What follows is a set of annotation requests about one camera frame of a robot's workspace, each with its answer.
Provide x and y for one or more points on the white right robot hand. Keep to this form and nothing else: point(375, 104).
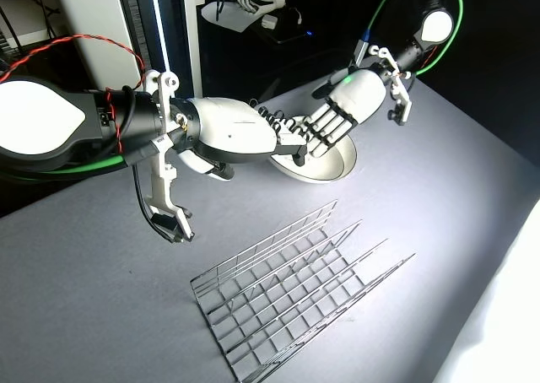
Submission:
point(232, 125)

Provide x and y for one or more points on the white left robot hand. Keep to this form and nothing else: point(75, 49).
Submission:
point(358, 92)

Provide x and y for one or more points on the black phone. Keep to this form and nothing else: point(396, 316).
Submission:
point(295, 35)

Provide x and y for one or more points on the white stand base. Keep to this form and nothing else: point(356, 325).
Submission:
point(228, 16)

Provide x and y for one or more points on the small white charger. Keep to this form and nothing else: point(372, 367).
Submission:
point(270, 21)

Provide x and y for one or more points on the white robot column blue strip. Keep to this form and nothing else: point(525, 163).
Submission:
point(97, 12)

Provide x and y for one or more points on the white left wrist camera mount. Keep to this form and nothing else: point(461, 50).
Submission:
point(403, 100)

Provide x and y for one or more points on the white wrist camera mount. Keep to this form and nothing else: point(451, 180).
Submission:
point(162, 185)
point(403, 100)

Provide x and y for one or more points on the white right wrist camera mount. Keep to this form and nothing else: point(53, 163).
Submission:
point(162, 185)

